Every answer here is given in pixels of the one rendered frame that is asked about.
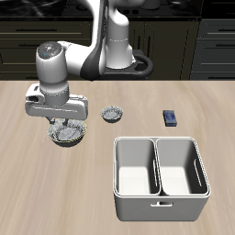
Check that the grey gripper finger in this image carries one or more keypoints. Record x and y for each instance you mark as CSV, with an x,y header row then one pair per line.
x,y
50,120
65,121

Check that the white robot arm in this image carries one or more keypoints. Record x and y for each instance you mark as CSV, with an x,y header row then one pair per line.
x,y
116,39

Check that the large grey speckled bowl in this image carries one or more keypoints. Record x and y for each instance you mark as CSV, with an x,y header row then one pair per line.
x,y
65,143

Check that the small dark blue box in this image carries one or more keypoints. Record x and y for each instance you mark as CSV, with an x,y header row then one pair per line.
x,y
170,118

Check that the white two-bin basket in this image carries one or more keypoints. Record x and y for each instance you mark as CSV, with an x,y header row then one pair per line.
x,y
159,205

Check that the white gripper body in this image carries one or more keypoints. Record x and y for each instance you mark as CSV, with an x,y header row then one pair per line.
x,y
73,109

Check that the black kitchen countertop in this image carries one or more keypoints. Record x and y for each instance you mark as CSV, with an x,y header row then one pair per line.
x,y
36,9

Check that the medium grey speckled bowl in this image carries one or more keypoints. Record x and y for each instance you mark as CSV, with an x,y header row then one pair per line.
x,y
72,131

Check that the dark olive kitchen cupboard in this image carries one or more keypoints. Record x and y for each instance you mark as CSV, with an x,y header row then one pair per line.
x,y
36,36

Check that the small grey speckled bowl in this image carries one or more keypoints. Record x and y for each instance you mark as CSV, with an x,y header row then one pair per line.
x,y
112,113

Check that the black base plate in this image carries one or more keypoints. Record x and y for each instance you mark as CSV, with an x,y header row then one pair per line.
x,y
146,65

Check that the dark grey drawer cabinet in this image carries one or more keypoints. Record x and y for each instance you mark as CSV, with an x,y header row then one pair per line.
x,y
215,46

